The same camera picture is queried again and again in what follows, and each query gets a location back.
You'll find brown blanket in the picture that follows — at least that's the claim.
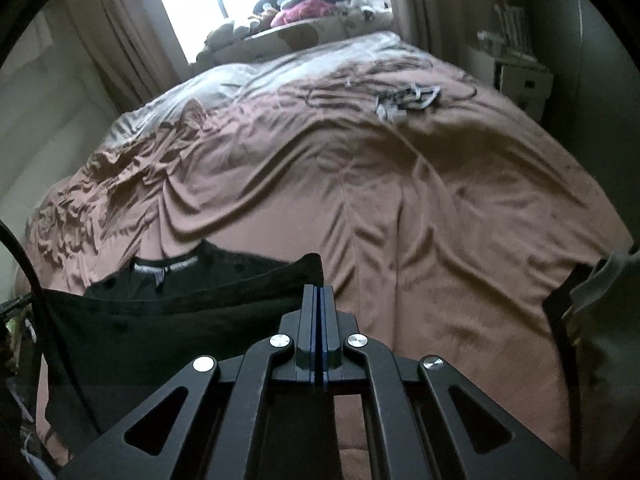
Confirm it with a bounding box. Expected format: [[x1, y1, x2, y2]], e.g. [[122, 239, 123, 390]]
[[15, 35, 636, 480]]

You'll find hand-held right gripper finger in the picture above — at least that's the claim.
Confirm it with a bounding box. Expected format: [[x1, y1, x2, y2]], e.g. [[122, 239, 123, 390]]
[[319, 284, 574, 480], [57, 284, 320, 480]]

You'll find person's grey shirt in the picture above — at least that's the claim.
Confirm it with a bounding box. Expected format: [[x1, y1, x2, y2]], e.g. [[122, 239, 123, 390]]
[[569, 247, 640, 480]]

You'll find black strap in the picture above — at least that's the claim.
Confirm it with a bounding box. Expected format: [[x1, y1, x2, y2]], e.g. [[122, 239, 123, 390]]
[[544, 264, 593, 463]]

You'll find white plush toy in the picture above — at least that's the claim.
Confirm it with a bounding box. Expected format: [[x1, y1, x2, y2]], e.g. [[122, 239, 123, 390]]
[[340, 0, 394, 26]]

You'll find white bedside cabinet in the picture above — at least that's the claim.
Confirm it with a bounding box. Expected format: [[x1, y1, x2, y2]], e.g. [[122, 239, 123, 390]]
[[475, 4, 555, 122]]

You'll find pink cloth pile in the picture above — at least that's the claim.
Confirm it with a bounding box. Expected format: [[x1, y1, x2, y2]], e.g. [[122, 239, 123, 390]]
[[271, 0, 335, 27]]

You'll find black bear print t-shirt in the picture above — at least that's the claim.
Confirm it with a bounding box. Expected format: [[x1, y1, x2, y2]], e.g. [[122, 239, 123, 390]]
[[37, 240, 326, 461]]

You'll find white tangled cord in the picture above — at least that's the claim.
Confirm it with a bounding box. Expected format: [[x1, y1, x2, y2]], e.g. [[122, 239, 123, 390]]
[[374, 84, 442, 122]]

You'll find beige curtain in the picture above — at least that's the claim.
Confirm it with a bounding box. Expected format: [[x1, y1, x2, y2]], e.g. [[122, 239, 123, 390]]
[[62, 0, 192, 108], [381, 0, 473, 63]]

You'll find grey bed sheet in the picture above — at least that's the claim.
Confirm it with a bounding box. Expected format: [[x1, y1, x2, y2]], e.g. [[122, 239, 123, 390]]
[[107, 31, 403, 148]]

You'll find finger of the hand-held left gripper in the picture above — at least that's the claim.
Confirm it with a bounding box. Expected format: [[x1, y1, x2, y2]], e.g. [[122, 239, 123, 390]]
[[0, 296, 36, 318]]

